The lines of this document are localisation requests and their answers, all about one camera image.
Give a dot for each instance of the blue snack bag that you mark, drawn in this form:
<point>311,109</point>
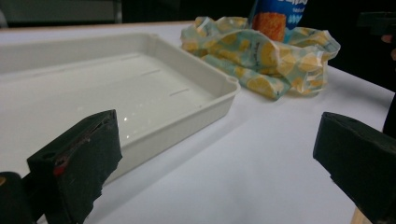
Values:
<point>277,18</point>

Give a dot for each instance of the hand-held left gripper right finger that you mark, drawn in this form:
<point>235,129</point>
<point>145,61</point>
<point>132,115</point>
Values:
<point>361,155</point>

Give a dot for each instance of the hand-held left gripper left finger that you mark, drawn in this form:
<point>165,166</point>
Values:
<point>79,163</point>

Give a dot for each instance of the lemon print snack packet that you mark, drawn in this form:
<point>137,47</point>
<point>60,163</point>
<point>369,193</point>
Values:
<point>271,59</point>

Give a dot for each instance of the white plastic tray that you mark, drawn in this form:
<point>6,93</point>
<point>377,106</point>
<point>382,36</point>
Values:
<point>124,90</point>

